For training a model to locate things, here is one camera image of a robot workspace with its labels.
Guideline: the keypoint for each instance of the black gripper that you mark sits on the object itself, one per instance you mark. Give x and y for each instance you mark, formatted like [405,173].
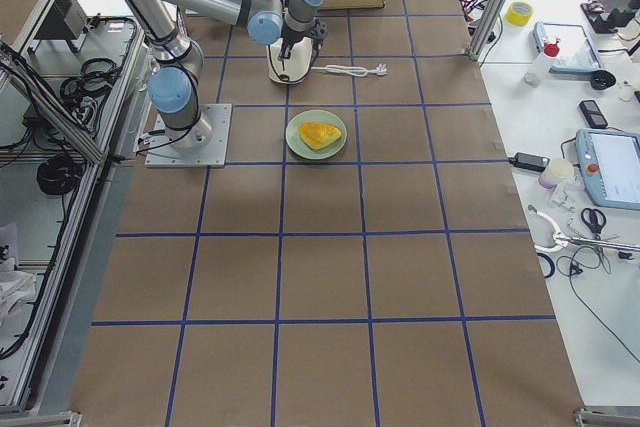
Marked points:
[293,35]

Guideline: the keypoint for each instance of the white two-slot toaster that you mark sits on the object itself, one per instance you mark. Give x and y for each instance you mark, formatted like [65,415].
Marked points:
[290,70]

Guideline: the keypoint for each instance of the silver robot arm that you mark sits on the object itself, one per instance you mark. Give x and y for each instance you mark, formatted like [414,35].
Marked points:
[173,89]

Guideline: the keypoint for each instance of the golden pastry on plate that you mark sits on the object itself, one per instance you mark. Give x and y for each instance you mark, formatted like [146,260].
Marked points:
[318,135]

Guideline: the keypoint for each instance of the green round plate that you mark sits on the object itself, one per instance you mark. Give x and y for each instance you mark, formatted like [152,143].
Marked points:
[298,147]

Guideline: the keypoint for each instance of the grey control box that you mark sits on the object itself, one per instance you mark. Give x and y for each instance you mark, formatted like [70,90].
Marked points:
[65,21]

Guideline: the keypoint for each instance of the yellow tape roll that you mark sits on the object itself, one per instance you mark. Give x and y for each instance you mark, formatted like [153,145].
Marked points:
[519,13]

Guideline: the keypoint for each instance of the red-capped squeeze bottle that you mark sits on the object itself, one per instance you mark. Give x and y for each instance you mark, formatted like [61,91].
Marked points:
[541,66]

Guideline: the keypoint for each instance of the black power adapter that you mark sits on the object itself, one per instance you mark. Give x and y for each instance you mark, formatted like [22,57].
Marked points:
[529,162]

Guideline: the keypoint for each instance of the blue teach pendant far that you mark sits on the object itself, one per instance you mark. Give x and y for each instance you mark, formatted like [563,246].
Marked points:
[577,52]

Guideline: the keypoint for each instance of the blue teach pendant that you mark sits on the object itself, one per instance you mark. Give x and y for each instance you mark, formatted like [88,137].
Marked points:
[577,52]
[609,165]

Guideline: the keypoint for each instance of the white purple jar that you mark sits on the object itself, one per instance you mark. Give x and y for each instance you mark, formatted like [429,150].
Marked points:
[556,171]

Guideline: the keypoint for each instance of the black lens cap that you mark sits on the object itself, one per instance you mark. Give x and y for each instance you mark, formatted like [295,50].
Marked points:
[601,80]

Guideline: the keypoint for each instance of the black phone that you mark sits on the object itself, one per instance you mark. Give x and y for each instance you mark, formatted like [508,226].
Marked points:
[593,114]

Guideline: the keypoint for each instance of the blue teach pendant near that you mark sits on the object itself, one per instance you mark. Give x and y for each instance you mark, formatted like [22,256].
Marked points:
[609,165]

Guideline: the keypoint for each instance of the black scissors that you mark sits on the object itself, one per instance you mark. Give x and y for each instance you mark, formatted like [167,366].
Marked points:
[595,220]

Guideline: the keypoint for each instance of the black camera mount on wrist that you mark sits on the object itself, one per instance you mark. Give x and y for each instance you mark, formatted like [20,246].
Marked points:
[318,33]

